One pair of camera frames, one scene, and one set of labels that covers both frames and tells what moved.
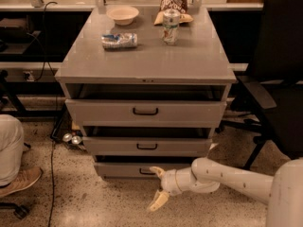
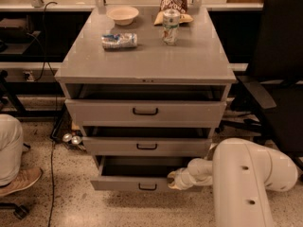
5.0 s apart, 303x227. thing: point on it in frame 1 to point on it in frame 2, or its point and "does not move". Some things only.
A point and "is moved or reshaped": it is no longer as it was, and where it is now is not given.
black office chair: (272, 113) does not move
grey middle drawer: (147, 147) does not move
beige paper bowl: (123, 15) does not move
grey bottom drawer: (136, 169) is moved or reshaped
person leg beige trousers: (11, 148) does not move
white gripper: (169, 183) to (188, 178)
